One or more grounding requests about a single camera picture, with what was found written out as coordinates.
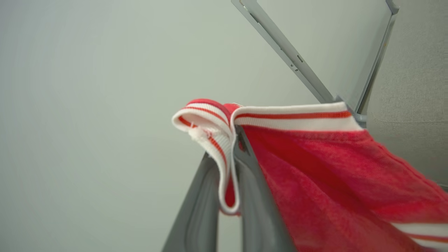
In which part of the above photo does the red garment with striped trim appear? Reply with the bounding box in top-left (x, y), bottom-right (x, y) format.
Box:
top-left (171, 99), bottom-right (448, 252)

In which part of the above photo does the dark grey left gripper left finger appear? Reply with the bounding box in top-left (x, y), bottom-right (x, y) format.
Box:
top-left (162, 153), bottom-right (222, 252)

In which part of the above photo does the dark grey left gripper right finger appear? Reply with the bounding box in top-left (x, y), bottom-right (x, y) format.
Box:
top-left (232, 126), bottom-right (296, 252)

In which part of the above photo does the light grey fabric sofa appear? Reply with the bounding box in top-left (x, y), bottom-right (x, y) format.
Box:
top-left (358, 0), bottom-right (448, 191)

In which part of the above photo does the grey laundry basket frame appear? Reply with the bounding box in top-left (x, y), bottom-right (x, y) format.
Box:
top-left (231, 0), bottom-right (400, 127)

